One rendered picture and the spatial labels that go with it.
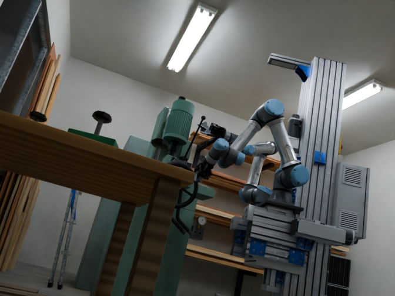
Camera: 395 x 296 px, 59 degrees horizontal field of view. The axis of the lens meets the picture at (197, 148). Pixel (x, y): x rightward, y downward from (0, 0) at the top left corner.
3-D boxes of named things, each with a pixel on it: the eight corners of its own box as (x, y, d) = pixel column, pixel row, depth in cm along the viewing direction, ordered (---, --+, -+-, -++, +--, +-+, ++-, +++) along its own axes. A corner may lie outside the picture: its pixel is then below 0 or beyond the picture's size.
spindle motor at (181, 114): (167, 134, 250) (177, 96, 260) (160, 140, 266) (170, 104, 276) (189, 142, 255) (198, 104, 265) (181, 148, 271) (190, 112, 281)
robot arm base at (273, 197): (287, 211, 220) (290, 195, 223) (295, 207, 206) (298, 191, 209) (264, 205, 220) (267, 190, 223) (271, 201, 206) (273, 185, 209)
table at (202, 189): (133, 169, 217) (136, 160, 219) (124, 177, 245) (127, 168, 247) (220, 196, 235) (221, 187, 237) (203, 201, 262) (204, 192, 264)
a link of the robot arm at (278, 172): (285, 194, 223) (288, 174, 227) (297, 191, 211) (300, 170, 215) (268, 189, 220) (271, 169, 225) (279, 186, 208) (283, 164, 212)
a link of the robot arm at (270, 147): (285, 154, 283) (249, 157, 248) (274, 154, 291) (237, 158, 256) (284, 139, 283) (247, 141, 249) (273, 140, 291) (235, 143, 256)
